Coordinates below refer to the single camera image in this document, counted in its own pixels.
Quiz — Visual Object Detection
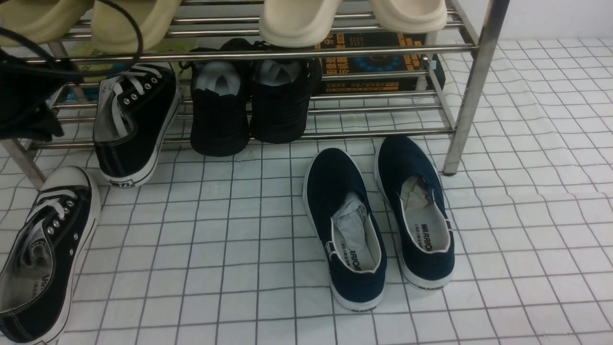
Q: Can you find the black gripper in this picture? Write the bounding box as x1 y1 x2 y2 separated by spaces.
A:
0 52 65 142

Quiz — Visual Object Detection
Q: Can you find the black lace-up sneaker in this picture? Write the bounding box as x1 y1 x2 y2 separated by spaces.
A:
0 166 101 345
92 62 181 188

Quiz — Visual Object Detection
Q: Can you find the stainless steel shoe rack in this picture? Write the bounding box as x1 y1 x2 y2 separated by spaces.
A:
1 0 510 189

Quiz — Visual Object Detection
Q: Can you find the black canvas shoe left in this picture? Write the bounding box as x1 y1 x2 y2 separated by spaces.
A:
179 60 251 157

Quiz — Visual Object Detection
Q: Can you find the black canvas shoe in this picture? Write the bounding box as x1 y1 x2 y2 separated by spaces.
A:
250 57 322 144
179 60 251 157

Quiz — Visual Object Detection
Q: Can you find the black canvas shoe right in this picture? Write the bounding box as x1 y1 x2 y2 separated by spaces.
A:
250 57 322 144

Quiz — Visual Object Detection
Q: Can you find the cream foam slipper left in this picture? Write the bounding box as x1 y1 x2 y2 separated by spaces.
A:
259 0 342 48

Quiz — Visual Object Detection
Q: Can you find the cream foam slipper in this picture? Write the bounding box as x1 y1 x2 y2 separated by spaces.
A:
370 0 447 34
259 0 342 48

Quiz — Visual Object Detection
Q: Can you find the black printed cardboard box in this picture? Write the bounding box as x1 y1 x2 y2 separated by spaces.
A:
314 32 435 95

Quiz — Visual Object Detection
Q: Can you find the navy slip-on shoe left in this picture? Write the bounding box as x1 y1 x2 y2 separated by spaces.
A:
302 147 387 312

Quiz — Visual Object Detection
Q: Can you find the navy slip-on shoe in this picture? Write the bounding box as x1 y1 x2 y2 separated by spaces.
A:
302 147 387 312
374 136 455 291

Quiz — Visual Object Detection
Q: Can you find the navy slip-on shoe right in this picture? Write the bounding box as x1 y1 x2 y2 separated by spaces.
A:
374 136 455 291

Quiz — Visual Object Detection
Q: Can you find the cream foam slipper right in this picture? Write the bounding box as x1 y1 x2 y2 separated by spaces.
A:
370 0 447 34

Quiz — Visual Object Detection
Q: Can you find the black cable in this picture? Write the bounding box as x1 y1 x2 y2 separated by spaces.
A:
0 0 144 83

